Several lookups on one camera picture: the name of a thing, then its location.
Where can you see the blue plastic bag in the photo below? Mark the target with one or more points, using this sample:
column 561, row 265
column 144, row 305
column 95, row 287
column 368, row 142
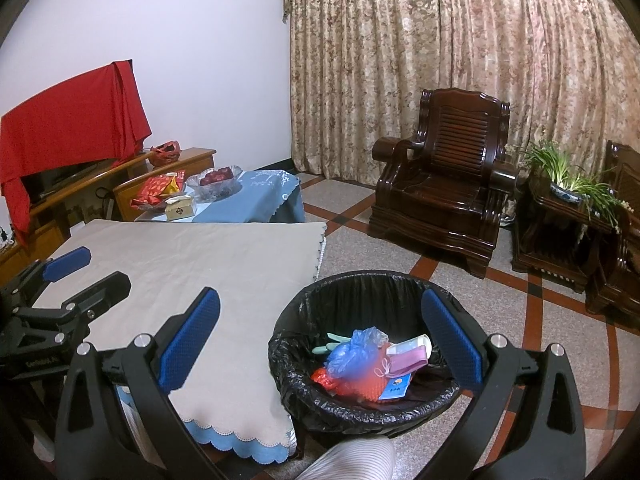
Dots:
column 355, row 355

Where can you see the glass fruit bowl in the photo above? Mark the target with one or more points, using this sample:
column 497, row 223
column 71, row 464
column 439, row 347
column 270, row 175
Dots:
column 215, row 191

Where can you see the yellow snack packet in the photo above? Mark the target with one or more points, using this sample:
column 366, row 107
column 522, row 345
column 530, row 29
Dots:
column 176, row 185

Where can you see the wooden television cabinet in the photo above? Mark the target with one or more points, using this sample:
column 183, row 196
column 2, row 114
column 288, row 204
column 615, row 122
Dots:
column 200, row 160

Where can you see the gold tissue box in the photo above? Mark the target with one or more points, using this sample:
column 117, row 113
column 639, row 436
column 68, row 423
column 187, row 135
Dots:
column 180, row 210

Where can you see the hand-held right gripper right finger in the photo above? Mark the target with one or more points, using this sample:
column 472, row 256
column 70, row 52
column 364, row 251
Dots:
column 452, row 340

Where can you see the pink face mask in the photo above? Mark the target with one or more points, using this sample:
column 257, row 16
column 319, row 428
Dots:
column 407, row 362

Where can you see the dark wooden side table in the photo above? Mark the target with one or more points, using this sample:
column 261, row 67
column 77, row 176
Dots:
column 550, row 240

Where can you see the dark wooden armchair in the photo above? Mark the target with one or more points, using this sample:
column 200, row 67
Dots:
column 465, row 130
column 625, row 185

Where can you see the green rubber glove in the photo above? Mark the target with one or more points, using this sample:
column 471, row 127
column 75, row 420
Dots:
column 330, row 347

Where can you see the black lined trash bin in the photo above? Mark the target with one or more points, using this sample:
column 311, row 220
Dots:
column 350, row 295

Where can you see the red snack packet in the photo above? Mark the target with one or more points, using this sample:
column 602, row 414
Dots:
column 152, row 187

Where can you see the red apple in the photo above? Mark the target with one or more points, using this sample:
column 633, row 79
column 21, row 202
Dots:
column 210, row 177
column 226, row 173

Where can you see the black television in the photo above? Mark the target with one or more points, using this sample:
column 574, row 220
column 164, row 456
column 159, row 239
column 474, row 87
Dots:
column 55, row 177

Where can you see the red patterned bag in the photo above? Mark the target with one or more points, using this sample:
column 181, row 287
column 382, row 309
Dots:
column 165, row 152

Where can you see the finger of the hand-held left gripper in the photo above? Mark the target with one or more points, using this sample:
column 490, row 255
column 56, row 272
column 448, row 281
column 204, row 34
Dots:
column 105, row 287
column 65, row 262

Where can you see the red cloth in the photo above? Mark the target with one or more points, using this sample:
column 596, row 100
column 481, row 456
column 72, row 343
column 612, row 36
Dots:
column 70, row 115

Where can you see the red plastic bag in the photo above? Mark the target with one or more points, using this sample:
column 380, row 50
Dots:
column 322, row 379

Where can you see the person's striped trouser leg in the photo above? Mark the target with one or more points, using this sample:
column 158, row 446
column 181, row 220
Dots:
column 345, row 460

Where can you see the blue and white paper cup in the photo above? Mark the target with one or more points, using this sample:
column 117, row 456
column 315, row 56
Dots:
column 412, row 342

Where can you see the potted green plant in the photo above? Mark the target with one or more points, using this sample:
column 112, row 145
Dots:
column 550, row 157

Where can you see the beige patterned curtain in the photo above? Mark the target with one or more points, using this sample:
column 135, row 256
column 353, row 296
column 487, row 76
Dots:
column 400, row 60

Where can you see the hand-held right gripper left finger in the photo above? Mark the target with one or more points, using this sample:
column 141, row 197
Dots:
column 190, row 340

